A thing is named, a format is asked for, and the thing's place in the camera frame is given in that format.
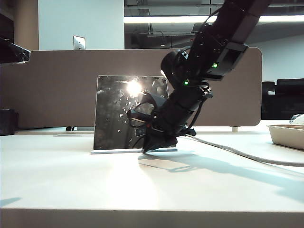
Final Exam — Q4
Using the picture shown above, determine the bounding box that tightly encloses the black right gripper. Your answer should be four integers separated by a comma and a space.
142, 80, 213, 153

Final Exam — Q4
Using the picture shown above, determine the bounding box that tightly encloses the grey cable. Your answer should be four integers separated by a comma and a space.
187, 134, 304, 168

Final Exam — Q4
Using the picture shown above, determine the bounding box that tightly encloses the brown desk divider panel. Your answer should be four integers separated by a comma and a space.
0, 47, 263, 130

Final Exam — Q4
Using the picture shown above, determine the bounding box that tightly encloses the metal wall plate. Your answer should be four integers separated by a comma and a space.
73, 35, 86, 50

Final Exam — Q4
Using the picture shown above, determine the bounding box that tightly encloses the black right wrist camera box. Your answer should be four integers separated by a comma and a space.
205, 42, 249, 82

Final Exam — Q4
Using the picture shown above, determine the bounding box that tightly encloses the long ceiling strip light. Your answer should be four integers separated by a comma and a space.
123, 15, 304, 24

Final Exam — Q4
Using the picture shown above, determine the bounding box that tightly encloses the square mirror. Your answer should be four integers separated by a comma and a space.
90, 75, 178, 155

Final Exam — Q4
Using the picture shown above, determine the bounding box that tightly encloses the white crumpled plastic bag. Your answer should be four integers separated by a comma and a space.
288, 114, 304, 126

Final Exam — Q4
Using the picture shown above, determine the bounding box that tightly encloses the wide black office chair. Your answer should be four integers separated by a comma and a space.
275, 79, 304, 121

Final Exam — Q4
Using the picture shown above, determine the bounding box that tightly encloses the narrow black office chair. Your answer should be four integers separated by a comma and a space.
261, 81, 276, 121

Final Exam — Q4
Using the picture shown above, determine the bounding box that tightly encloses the black cup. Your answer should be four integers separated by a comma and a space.
0, 109, 19, 136

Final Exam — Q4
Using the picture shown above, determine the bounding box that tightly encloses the beige shallow tray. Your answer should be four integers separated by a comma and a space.
265, 124, 304, 152

